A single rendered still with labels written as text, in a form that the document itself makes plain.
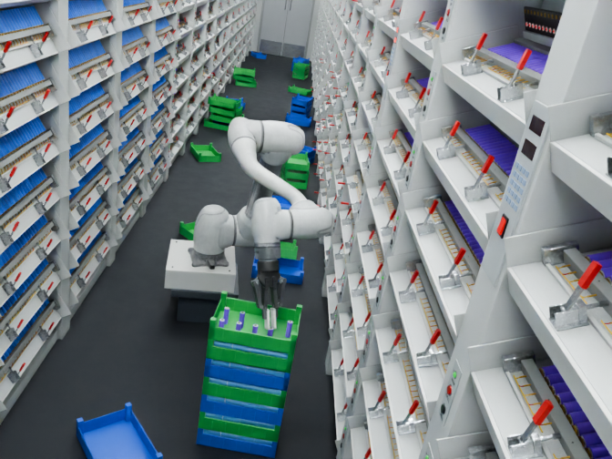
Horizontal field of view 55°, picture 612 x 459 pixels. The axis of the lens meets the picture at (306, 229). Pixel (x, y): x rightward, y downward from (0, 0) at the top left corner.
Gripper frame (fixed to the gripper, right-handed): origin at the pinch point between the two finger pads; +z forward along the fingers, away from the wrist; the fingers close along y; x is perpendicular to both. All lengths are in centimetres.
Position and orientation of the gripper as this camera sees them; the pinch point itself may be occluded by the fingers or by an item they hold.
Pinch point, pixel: (270, 318)
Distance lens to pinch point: 202.9
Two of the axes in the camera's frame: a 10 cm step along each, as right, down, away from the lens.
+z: 0.4, 10.0, 0.2
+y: -8.9, 0.4, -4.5
